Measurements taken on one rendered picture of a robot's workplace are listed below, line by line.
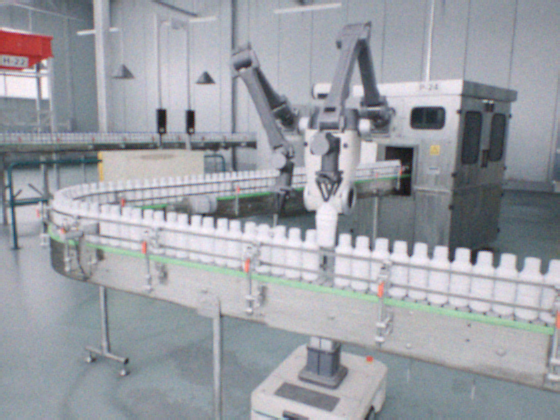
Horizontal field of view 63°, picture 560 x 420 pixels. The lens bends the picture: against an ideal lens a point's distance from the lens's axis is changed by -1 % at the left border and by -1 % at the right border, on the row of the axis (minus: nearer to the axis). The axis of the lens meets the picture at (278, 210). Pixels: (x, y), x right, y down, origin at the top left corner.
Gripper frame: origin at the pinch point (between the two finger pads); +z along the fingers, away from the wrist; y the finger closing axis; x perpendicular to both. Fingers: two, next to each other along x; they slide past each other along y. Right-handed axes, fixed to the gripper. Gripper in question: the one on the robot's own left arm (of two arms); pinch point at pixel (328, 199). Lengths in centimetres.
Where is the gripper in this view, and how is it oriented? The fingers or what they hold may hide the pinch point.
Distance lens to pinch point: 149.3
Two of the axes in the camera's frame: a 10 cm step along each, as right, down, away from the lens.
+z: -0.2, 9.8, 1.8
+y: 4.5, -1.5, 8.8
